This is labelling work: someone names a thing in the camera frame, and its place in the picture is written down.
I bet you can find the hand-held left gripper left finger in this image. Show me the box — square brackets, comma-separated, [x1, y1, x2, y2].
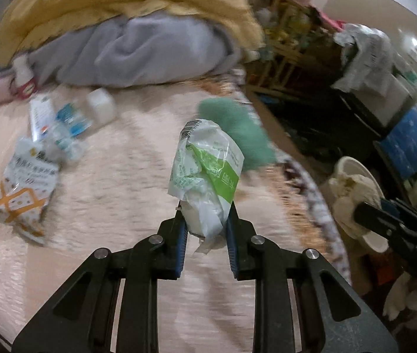
[12, 208, 189, 353]

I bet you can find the white cloth on furniture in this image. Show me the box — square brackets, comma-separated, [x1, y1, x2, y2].
[331, 23, 417, 92]

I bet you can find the white bottle pink label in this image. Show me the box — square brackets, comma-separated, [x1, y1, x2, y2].
[12, 57, 38, 100]

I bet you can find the wooden crib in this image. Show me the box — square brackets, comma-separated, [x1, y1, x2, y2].
[238, 0, 341, 96]

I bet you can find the white printed packet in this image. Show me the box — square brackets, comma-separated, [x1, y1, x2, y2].
[28, 95, 54, 142]

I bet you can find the translucent white plastic cup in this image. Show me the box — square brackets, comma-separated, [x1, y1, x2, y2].
[86, 88, 116, 123]

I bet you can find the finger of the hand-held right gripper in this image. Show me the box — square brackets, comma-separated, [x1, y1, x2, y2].
[379, 198, 416, 218]
[354, 202, 396, 236]

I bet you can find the white plastic bucket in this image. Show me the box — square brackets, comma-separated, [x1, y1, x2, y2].
[328, 156, 391, 252]

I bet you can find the grey fleece blanket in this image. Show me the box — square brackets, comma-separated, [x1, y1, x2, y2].
[0, 9, 246, 89]

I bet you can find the blue plastic package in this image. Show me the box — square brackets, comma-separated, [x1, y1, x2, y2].
[381, 105, 417, 181]

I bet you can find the orange white snack bag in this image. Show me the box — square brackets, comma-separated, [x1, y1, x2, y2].
[0, 138, 60, 247]

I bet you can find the beige paper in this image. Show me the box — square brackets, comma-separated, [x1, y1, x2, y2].
[329, 171, 378, 236]

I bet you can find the white light-green wrapper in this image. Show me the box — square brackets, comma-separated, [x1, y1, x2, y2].
[167, 118, 245, 255]

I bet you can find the white box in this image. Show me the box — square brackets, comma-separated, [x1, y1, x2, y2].
[374, 70, 416, 126]

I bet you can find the crumpled white wrapper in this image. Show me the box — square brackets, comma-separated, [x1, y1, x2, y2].
[45, 132, 88, 162]

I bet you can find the black metal rack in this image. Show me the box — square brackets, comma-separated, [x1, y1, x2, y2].
[337, 92, 389, 144]

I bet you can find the brown white patterned blanket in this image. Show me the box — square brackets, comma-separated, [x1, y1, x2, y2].
[230, 70, 352, 287]

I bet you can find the blue white tissue packet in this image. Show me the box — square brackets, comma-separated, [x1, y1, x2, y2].
[53, 102, 92, 138]

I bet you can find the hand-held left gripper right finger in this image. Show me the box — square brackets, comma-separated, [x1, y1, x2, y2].
[225, 202, 398, 353]

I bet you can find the green fleece cloth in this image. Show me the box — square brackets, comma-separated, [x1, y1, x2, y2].
[197, 97, 278, 173]

